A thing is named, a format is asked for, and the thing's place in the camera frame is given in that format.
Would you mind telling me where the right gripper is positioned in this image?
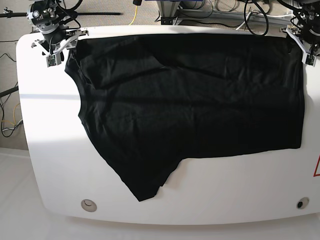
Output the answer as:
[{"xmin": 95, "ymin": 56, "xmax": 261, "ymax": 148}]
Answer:
[{"xmin": 31, "ymin": 27, "xmax": 89, "ymax": 60}]

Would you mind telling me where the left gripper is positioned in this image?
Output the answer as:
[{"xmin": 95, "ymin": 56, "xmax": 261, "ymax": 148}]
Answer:
[{"xmin": 281, "ymin": 24, "xmax": 320, "ymax": 57}]

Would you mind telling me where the black T-shirt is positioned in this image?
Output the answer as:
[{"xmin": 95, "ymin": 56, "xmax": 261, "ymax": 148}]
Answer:
[{"xmin": 65, "ymin": 33, "xmax": 305, "ymax": 202}]

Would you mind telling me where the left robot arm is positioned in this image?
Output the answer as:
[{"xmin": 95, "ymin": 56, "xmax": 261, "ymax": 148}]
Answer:
[{"xmin": 278, "ymin": 0, "xmax": 320, "ymax": 57}]

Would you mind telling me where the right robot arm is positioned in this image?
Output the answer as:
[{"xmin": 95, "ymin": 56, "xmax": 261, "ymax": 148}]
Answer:
[{"xmin": 26, "ymin": 0, "xmax": 89, "ymax": 67}]

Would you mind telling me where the black tripod stand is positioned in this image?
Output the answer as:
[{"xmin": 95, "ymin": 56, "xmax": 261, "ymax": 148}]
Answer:
[{"xmin": 0, "ymin": 7, "xmax": 28, "ymax": 19}]

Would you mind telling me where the red triangle warning sticker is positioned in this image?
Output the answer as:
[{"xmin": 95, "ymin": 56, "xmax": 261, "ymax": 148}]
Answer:
[{"xmin": 313, "ymin": 156, "xmax": 320, "ymax": 177}]

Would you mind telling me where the left table grommet cap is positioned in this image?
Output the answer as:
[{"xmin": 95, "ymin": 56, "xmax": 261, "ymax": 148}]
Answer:
[{"xmin": 80, "ymin": 199, "xmax": 97, "ymax": 213}]

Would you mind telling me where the table grommet cap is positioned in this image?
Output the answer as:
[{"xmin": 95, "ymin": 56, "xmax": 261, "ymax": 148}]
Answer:
[
  {"xmin": 80, "ymin": 199, "xmax": 97, "ymax": 213},
  {"xmin": 296, "ymin": 197, "xmax": 310, "ymax": 210}
]

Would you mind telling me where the right table grommet cap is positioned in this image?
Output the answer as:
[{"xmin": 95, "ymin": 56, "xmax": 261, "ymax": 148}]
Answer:
[{"xmin": 296, "ymin": 197, "xmax": 310, "ymax": 210}]

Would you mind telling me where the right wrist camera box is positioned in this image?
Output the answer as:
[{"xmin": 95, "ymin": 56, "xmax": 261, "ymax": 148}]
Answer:
[{"xmin": 46, "ymin": 53, "xmax": 62, "ymax": 68}]

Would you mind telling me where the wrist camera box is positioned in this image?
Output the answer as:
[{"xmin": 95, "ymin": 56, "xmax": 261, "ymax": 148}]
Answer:
[
  {"xmin": 46, "ymin": 53, "xmax": 62, "ymax": 68},
  {"xmin": 302, "ymin": 52, "xmax": 317, "ymax": 67}
]

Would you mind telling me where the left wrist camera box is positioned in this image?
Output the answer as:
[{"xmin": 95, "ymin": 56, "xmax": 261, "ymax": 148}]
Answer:
[{"xmin": 302, "ymin": 52, "xmax": 317, "ymax": 67}]

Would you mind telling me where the black looped cable right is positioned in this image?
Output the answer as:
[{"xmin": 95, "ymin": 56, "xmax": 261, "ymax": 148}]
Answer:
[{"xmin": 243, "ymin": 0, "xmax": 270, "ymax": 36}]

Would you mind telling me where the floor cables left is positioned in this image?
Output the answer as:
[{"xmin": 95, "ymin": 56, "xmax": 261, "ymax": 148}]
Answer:
[{"xmin": 0, "ymin": 52, "xmax": 23, "ymax": 137}]

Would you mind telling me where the yellow cable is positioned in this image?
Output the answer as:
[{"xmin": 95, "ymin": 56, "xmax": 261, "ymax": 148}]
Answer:
[{"xmin": 129, "ymin": 2, "xmax": 139, "ymax": 26}]

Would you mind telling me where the aluminium frame base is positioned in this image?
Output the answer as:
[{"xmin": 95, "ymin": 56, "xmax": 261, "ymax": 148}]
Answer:
[{"xmin": 156, "ymin": 0, "xmax": 294, "ymax": 30}]

